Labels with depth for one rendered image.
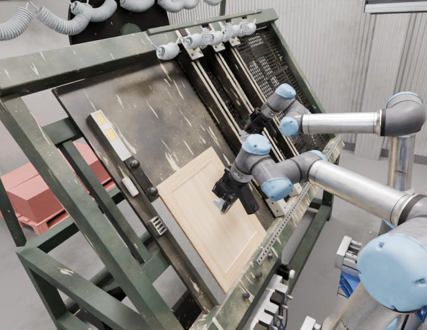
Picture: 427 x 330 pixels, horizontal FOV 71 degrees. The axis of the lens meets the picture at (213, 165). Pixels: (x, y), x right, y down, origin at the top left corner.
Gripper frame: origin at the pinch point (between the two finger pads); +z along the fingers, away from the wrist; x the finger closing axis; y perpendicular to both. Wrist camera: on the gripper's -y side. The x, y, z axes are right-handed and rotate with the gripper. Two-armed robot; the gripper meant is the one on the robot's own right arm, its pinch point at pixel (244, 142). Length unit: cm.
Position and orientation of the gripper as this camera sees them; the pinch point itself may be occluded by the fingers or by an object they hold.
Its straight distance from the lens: 151.6
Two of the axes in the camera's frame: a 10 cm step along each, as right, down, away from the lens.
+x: 0.7, 7.6, -6.5
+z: -5.2, 5.8, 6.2
